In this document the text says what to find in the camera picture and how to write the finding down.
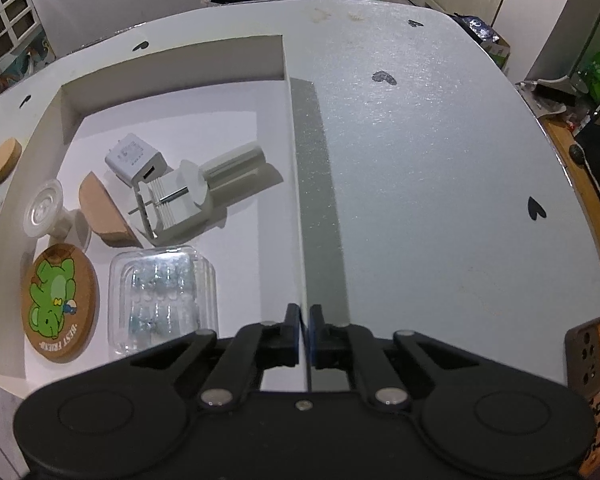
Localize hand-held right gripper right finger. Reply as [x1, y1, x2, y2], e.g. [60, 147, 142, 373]
[307, 305, 486, 411]

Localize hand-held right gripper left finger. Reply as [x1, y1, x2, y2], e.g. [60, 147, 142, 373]
[130, 302, 302, 411]

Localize shallow white box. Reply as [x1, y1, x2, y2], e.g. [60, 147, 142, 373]
[0, 34, 312, 393]

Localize white plastic wire slicer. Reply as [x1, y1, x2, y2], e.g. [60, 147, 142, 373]
[129, 144, 267, 247]

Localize wooden half-round block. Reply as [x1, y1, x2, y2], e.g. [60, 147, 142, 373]
[78, 171, 144, 249]

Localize white charger adapter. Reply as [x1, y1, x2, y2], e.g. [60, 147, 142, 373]
[104, 132, 170, 187]

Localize clear plastic suction cup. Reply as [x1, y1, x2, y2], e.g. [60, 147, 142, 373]
[21, 179, 92, 252]

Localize clear plastic case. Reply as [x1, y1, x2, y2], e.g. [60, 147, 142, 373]
[107, 245, 220, 361]

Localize round green elephant coaster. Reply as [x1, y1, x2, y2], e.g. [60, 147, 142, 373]
[20, 242, 100, 359]

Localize phone with orange case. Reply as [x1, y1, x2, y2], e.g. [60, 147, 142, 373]
[565, 315, 600, 479]

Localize round wooden lid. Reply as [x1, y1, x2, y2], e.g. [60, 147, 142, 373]
[0, 139, 24, 182]

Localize dark blue patterned bag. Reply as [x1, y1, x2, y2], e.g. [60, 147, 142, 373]
[452, 12, 507, 47]

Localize colourful printed bag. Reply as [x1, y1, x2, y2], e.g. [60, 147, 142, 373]
[0, 35, 57, 92]

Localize grey refrigerator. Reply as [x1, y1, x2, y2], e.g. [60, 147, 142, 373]
[525, 0, 600, 86]

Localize white drawer cabinet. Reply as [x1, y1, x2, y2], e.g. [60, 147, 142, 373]
[0, 0, 42, 81]

